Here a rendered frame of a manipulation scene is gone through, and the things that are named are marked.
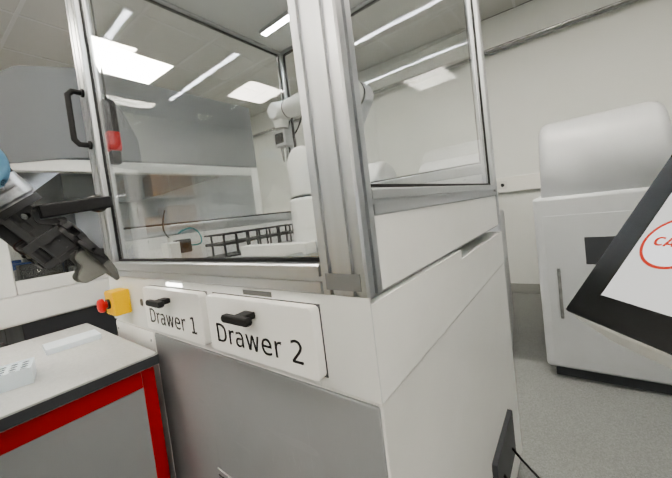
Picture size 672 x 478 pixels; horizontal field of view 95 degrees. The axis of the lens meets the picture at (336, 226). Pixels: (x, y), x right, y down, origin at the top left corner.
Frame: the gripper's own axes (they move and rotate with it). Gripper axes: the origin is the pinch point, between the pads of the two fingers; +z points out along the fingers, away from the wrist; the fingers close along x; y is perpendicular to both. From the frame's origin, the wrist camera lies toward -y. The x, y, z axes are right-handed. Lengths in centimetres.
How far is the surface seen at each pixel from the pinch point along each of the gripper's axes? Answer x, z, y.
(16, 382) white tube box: -23.2, 9.5, 24.7
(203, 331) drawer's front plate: 14.5, 17.1, 0.6
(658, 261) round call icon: 81, 3, -6
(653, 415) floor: 99, 173, -75
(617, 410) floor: 87, 172, -73
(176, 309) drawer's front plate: 3.7, 14.1, -1.5
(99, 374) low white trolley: -11.0, 17.3, 15.8
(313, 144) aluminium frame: 49, -7, -19
